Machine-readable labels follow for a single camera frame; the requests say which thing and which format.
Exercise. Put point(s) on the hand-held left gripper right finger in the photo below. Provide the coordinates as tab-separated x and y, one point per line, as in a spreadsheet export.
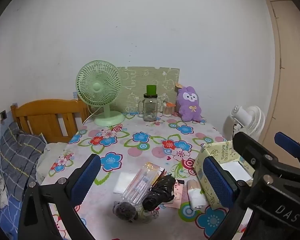
217	182

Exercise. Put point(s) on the cotton swab jar orange lid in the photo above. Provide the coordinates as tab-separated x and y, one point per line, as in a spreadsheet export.
168	111

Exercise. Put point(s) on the floral tablecloth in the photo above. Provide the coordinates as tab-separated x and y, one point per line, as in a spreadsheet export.
140	152

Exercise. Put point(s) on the green patterned board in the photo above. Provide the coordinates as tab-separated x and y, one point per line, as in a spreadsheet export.
140	80

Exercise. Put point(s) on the green desk fan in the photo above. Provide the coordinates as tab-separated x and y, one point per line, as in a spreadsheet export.
97	87

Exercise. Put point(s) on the wall socket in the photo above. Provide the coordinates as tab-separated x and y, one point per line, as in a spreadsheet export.
1	116

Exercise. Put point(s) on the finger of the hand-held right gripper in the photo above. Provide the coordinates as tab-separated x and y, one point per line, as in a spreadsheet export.
247	147
287	143

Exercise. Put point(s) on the white fan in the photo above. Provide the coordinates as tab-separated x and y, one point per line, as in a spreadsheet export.
252	122

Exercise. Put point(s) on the yellow cartoon print storage box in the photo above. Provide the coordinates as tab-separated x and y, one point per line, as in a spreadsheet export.
215	152

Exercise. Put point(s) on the small pale trinket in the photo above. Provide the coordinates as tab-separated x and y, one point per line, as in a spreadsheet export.
147	216

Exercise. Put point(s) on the grey furry plush ball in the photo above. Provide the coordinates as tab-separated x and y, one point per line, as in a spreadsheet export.
123	210

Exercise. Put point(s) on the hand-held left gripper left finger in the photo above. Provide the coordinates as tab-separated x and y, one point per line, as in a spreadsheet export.
88	177

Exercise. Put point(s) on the white packet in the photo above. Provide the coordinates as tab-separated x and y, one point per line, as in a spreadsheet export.
232	168

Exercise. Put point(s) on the white bedding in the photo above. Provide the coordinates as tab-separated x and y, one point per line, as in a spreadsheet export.
50	155

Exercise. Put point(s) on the blue bed sheet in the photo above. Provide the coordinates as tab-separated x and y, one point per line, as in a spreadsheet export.
7	217

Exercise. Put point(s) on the beige and white socks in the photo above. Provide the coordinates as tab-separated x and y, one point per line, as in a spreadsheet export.
196	195

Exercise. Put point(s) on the beige door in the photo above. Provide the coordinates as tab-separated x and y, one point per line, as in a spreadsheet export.
287	80

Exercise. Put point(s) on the purple plush bunny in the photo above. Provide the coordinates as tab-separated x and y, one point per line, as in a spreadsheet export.
188	107

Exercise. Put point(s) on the wooden bed headboard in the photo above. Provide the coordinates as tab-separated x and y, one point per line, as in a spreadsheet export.
47	107

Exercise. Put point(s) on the black umbrella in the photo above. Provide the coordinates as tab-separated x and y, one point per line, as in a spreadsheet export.
160	190

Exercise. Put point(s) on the pink patterned packet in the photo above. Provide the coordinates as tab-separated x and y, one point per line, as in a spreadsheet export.
180	192

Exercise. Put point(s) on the clear plastic bottle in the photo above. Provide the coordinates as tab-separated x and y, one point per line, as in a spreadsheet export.
142	180

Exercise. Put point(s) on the grey plaid pillow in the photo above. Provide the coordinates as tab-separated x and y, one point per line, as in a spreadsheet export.
20	155

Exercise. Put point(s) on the glass jar mug green lid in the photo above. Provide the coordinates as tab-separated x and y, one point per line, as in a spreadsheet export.
150	107

